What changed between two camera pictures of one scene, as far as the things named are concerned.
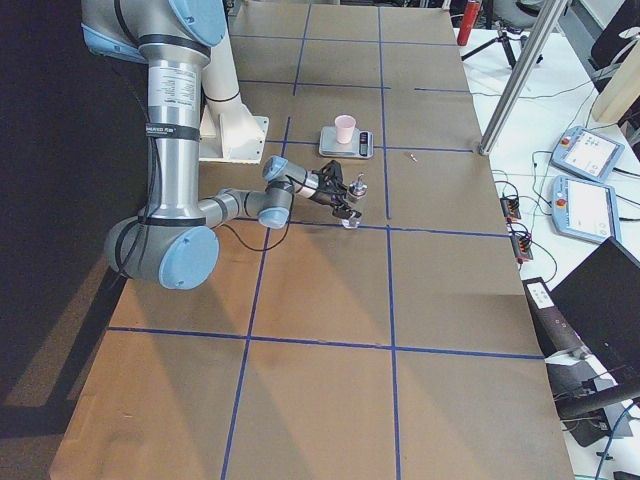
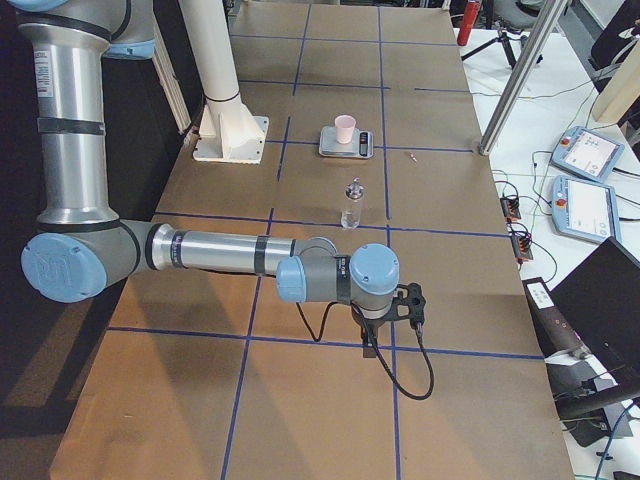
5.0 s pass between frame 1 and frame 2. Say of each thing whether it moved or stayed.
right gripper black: moved
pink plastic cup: stayed
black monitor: stayed
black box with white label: stayed
